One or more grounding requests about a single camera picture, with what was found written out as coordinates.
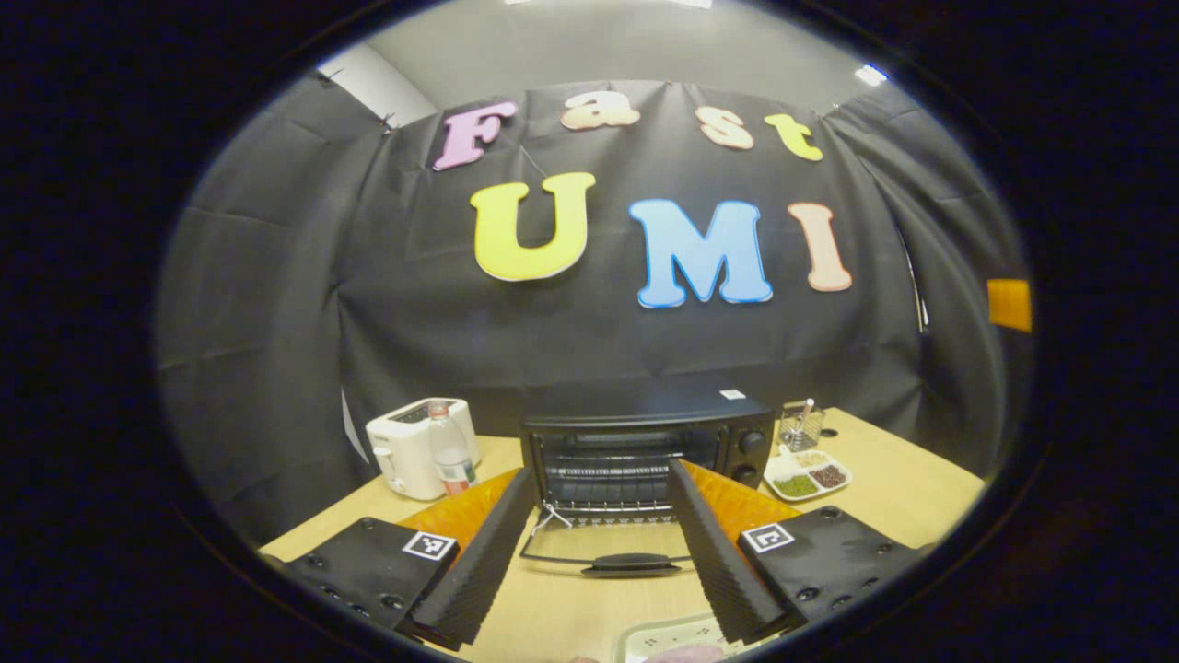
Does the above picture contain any white toaster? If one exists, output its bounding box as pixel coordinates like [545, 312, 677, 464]
[365, 397, 482, 502]

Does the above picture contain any metal wire holder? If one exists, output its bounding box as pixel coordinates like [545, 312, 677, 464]
[778, 401, 826, 452]

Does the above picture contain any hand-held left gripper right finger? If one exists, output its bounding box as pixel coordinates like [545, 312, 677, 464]
[667, 458, 933, 646]

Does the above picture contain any clear plastic water bottle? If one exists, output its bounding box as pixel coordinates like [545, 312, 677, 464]
[426, 402, 478, 497]

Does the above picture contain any pink ham slice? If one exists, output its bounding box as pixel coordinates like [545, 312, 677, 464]
[645, 644, 729, 663]

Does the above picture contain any cream floral plate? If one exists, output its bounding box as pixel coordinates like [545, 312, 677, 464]
[614, 614, 749, 663]

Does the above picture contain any black electric oven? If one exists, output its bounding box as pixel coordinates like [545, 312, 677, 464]
[519, 385, 777, 578]

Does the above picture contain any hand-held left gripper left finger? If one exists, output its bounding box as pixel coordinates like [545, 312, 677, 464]
[261, 466, 540, 650]

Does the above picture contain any white divided bean dish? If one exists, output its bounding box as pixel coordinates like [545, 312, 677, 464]
[763, 446, 854, 504]

